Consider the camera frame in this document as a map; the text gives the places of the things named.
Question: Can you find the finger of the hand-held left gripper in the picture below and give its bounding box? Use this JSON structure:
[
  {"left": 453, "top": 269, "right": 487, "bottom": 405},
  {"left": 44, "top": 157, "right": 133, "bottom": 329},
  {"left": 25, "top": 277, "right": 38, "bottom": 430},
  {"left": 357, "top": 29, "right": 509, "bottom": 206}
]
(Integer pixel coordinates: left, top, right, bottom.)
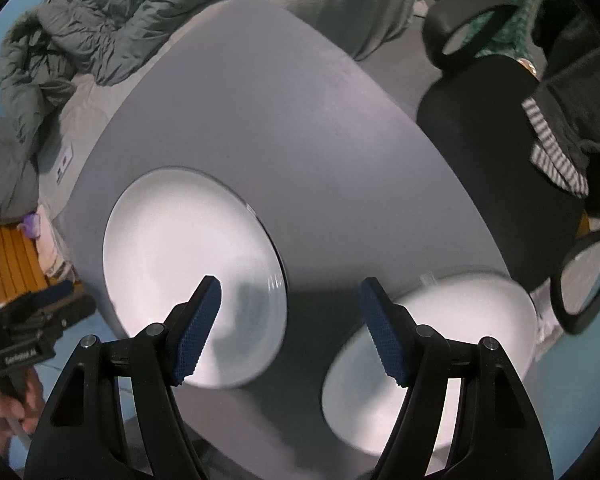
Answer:
[
  {"left": 54, "top": 296, "right": 97, "bottom": 333},
  {"left": 29, "top": 280, "right": 77, "bottom": 311}
]

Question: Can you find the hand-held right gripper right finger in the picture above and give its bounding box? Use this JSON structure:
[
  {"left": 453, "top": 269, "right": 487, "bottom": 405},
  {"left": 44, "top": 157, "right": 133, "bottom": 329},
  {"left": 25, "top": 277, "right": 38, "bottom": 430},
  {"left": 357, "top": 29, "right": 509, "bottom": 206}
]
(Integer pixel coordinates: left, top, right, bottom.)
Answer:
[{"left": 359, "top": 276, "right": 553, "bottom": 480}]

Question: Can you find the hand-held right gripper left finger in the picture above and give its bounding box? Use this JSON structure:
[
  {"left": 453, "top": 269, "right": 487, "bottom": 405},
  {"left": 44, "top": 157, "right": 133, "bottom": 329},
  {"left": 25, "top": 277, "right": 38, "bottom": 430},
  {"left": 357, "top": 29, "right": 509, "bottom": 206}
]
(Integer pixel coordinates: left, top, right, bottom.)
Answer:
[{"left": 30, "top": 275, "right": 222, "bottom": 480}]

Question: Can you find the person's left hand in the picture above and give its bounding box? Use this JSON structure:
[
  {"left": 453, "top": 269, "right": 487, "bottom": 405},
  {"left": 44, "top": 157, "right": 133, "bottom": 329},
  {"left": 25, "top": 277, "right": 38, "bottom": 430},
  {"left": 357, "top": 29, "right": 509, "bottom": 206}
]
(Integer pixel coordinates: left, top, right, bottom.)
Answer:
[{"left": 0, "top": 367, "right": 47, "bottom": 456}]

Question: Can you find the pale cloth pile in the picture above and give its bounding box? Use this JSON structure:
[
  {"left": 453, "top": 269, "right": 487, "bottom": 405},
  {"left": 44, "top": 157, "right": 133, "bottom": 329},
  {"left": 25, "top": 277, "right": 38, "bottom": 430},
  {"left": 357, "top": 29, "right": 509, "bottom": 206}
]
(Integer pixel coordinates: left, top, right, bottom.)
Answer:
[{"left": 35, "top": 205, "right": 78, "bottom": 281}]

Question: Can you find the small purple object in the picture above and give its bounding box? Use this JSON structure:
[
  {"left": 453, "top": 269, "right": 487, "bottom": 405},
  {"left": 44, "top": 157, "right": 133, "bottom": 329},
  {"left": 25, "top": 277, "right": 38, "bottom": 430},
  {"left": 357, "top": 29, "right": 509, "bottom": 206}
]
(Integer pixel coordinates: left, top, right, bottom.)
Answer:
[{"left": 22, "top": 212, "right": 44, "bottom": 239}]

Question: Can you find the black office chair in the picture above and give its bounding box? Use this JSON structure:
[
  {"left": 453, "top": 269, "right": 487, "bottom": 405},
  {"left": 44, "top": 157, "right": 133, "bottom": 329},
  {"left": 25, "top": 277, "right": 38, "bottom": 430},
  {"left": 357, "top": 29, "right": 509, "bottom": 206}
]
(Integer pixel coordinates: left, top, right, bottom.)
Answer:
[{"left": 416, "top": 54, "right": 593, "bottom": 293}]

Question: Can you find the grey white striped cloth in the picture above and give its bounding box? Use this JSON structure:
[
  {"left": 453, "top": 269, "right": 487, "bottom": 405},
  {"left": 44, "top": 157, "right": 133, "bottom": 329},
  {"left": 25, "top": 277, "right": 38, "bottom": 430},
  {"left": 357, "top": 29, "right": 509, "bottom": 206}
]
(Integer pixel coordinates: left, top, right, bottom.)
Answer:
[{"left": 522, "top": 95, "right": 591, "bottom": 198}]

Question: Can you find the green checked cloth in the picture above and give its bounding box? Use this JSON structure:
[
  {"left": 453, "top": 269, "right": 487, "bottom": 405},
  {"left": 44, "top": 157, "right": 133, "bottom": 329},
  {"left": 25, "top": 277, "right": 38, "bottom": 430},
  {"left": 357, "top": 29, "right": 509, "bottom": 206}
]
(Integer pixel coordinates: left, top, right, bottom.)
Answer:
[{"left": 420, "top": 0, "right": 551, "bottom": 63}]

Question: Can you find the black garment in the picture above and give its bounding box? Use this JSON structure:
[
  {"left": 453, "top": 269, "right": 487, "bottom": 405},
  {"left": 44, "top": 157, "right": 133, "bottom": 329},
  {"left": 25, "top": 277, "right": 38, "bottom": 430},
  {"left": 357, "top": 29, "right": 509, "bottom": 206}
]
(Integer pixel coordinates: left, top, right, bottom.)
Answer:
[{"left": 530, "top": 0, "right": 600, "bottom": 221}]

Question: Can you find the yellow wooden slatted frame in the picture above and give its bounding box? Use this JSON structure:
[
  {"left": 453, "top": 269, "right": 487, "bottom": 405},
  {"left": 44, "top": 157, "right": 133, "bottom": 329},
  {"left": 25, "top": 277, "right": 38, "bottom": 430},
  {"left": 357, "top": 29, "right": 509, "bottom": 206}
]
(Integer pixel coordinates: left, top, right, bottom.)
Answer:
[{"left": 0, "top": 222, "right": 51, "bottom": 311}]

